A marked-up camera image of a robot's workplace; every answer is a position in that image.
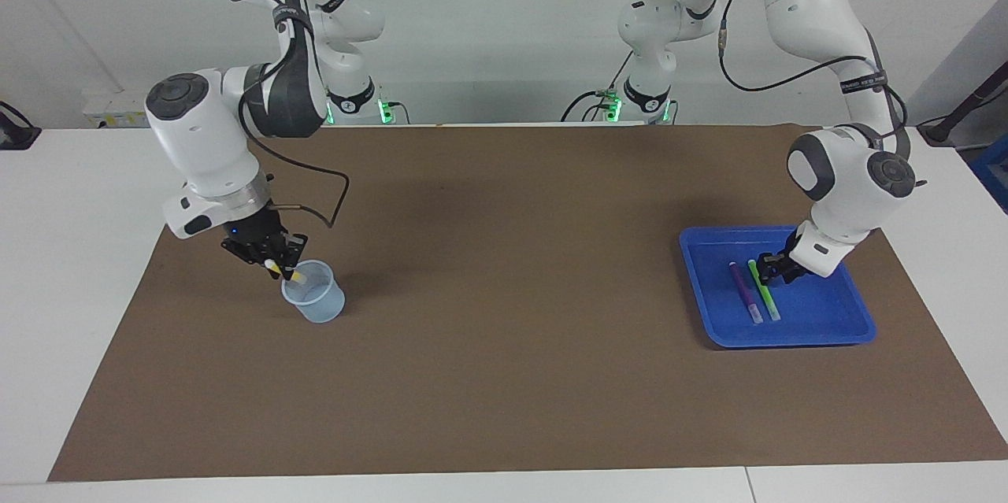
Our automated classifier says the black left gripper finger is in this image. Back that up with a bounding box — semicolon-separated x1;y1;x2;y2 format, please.
754;250;782;288

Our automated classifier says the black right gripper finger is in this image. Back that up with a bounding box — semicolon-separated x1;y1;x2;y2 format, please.
220;239;276;277
277;232;309;282

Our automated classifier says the yellow pen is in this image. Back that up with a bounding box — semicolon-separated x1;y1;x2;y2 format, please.
264;257;308;285

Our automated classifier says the purple pen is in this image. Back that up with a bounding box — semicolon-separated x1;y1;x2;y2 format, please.
728;261;764;325

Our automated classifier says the green pen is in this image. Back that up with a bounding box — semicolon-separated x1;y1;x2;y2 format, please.
747;259;781;323

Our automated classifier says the translucent plastic cup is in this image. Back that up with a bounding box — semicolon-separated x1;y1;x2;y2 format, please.
281;259;346;324

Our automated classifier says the blue plastic tray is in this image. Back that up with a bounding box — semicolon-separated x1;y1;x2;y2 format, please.
679;225;877;349

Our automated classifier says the white box with yellow labels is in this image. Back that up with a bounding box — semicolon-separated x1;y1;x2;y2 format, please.
83;88;170;128

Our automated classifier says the black stand pole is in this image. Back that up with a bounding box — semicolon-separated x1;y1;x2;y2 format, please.
917;61;1008;147

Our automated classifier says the blue crate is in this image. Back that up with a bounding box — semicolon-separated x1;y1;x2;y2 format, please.
969;133;1008;213

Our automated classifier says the brown table mat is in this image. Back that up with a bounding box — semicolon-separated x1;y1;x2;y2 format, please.
47;124;1008;482

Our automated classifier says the black table clamp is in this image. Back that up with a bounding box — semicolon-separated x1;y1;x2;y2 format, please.
0;100;42;151

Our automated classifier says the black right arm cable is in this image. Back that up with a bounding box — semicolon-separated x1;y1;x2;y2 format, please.
236;0;351;230

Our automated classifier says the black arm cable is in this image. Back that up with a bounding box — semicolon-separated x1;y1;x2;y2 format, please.
236;0;351;230
669;0;914;161

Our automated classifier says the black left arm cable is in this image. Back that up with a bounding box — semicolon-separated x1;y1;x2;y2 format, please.
669;0;914;161

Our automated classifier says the black left base cable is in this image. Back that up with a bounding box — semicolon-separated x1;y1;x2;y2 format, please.
561;54;635;124

